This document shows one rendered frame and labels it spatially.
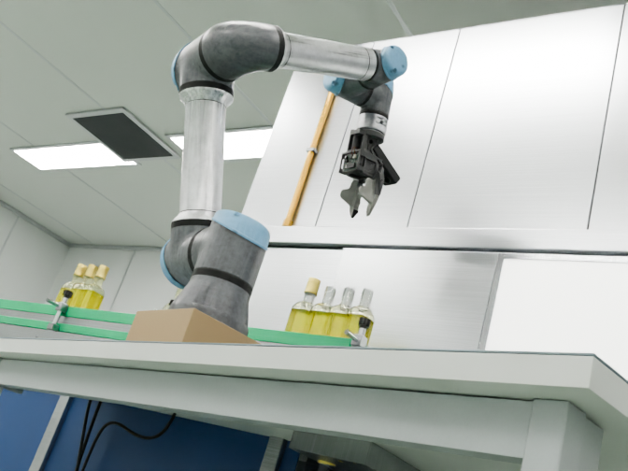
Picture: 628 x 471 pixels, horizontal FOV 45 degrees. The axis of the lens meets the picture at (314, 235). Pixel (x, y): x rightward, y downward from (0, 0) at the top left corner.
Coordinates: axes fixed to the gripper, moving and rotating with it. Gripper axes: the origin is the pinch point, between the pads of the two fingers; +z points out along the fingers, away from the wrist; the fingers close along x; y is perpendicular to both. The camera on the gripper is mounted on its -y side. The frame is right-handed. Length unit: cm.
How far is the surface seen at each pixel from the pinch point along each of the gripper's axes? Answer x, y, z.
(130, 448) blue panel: -42, 26, 67
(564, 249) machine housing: 31.4, -38.8, -0.3
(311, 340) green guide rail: -1.7, 6.8, 33.4
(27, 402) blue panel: -87, 39, 62
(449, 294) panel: 7.1, -27.4, 13.9
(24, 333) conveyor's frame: -100, 41, 43
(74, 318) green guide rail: -85, 33, 36
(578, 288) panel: 37, -38, 10
